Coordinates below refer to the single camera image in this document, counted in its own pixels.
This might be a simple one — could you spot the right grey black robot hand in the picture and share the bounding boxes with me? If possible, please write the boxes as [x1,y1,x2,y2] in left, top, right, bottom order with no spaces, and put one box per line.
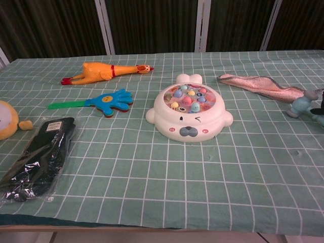
[310,89,324,130]

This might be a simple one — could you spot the light blue toy hammer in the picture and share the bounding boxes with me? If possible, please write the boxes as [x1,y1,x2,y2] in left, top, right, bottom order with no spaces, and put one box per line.
[287,90,324,122]

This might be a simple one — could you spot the white whack-a-mole toy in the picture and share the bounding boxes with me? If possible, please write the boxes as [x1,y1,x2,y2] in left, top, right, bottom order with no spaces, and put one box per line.
[145,73,233,143]

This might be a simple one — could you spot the pink towel grey edge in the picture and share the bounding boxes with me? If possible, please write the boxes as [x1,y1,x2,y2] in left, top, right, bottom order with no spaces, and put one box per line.
[217,73,324,102]

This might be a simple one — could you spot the green white checked tablecloth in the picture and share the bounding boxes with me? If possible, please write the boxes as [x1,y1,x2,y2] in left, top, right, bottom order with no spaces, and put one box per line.
[0,50,324,232]

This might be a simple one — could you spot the blue hand clapper toy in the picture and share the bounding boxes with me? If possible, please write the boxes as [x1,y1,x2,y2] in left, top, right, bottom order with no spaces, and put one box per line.
[48,88,134,119]

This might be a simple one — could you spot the yellow rubber chicken toy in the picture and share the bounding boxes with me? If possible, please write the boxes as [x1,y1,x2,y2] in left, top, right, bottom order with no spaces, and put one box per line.
[60,62,154,86]

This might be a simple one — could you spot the black gloves in plastic bag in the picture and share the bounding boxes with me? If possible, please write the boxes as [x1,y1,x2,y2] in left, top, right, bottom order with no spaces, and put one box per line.
[0,116,76,203]

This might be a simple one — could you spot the yellow plush toy striped shirt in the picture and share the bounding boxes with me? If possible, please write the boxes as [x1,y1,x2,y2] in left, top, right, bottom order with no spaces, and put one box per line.
[0,100,34,141]

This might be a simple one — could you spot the white screen frame post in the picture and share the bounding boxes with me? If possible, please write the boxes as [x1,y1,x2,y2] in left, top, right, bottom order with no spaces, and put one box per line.
[0,47,12,69]
[260,0,283,51]
[95,0,116,55]
[196,0,212,53]

